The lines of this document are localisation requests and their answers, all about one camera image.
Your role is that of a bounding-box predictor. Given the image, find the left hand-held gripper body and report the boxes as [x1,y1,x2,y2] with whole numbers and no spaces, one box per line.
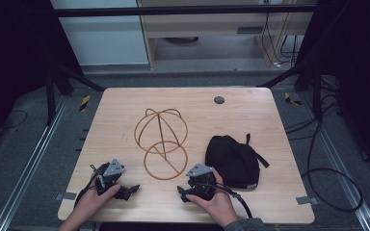
[90,158,126,196]

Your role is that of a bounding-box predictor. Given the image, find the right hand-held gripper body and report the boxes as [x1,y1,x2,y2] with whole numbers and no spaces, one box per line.
[185,163,220,202]

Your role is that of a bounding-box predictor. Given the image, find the person's right hand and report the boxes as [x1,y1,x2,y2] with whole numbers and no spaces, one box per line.
[185,168,239,227]

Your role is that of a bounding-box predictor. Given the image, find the person's left hand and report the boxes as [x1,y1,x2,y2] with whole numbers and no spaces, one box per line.
[71,184,121,226]

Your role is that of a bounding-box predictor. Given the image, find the black cap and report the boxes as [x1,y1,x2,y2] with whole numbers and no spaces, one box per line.
[204,133,271,192]

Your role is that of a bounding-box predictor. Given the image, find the yellow black striped tape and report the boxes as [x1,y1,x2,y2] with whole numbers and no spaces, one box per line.
[283,91,304,107]
[78,93,92,113]

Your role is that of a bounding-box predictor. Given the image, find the black metal stand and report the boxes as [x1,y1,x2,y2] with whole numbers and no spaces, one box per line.
[43,61,106,127]
[255,61,325,122]

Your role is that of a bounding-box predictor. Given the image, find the white cabinet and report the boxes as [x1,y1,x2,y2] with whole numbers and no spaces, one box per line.
[49,0,150,67]

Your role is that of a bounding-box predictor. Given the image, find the dark curtain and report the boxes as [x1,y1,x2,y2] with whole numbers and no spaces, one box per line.
[0,0,85,155]
[296,0,370,181]

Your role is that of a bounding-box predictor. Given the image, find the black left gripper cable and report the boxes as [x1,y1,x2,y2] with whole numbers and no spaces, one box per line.
[73,164,103,208]

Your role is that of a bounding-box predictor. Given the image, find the grey metal table bracket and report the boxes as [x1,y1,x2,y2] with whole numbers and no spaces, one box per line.
[54,191,78,202]
[295,195,320,206]

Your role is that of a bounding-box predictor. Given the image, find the gold wire hat stand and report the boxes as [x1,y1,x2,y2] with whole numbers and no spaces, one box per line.
[133,107,190,182]

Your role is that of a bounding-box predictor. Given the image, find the aluminium floor rail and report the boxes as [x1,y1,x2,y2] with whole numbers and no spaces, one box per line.
[301,91,370,231]
[0,95,69,231]

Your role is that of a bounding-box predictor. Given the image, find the thin black floor cable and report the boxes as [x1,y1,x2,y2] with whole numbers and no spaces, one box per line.
[0,109,29,131]

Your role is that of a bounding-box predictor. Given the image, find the long black looped floor cable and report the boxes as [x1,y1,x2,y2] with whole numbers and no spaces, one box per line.
[283,92,364,214]

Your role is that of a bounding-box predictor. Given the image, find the hanging desk cables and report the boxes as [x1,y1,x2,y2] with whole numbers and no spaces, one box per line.
[260,12,301,68]

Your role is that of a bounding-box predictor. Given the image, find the black horizontal frame bar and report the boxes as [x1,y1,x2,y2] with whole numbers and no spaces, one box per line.
[48,4,318,19]

